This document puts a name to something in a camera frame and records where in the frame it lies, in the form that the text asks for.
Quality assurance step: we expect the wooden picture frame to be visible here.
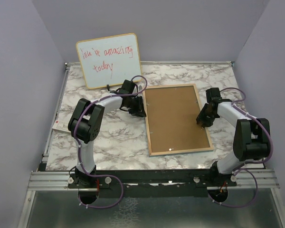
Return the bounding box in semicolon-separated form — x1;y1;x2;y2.
142;83;214;157

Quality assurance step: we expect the brown frame backing board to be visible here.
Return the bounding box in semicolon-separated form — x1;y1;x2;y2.
145;85;211;154

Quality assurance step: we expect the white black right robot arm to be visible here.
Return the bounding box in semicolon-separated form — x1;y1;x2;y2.
196;87;274;186

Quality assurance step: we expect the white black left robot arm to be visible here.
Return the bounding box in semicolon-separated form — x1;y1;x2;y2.
68;80;146;188

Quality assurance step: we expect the yellow framed whiteboard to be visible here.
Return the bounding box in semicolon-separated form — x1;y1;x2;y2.
76;33;142;89

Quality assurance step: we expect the small white cardboard box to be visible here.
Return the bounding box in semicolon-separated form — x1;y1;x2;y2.
52;120;70;133

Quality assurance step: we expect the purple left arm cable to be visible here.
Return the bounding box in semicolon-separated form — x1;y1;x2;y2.
75;75;148;209

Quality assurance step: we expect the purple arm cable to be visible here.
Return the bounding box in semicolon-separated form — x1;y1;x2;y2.
75;75;148;209
210;87;274;208

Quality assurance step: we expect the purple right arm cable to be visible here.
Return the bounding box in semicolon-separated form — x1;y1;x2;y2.
210;87;274;208

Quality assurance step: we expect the aluminium table edge rail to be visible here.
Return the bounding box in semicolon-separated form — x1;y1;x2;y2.
41;63;70;163

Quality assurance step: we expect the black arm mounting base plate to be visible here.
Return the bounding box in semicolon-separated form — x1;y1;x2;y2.
68;169;236;198

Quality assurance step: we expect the front aluminium rail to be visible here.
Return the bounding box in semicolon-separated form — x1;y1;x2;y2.
28;169;280;191

